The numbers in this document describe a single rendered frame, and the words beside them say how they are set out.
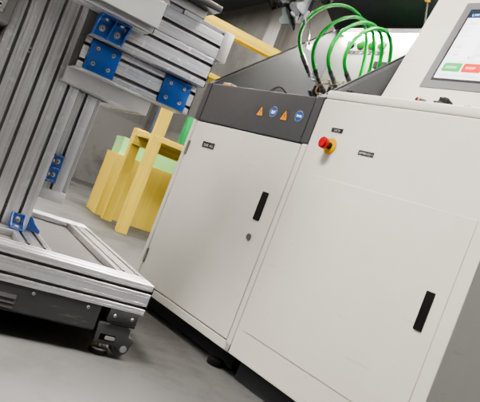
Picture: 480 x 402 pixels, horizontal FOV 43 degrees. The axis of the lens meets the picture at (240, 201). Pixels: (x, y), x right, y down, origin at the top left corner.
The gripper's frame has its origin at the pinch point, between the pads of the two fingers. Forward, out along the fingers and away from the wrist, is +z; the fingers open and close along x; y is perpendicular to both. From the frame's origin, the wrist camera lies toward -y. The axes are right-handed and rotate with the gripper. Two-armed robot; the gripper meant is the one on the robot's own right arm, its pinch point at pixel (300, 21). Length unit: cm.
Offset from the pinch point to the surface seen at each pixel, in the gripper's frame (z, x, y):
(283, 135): 40.3, 10.3, -3.0
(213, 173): 60, -20, -3
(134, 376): 120, 35, 36
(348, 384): 101, 71, -3
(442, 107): 24, 67, -3
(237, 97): 29.7, -23.3, -2.9
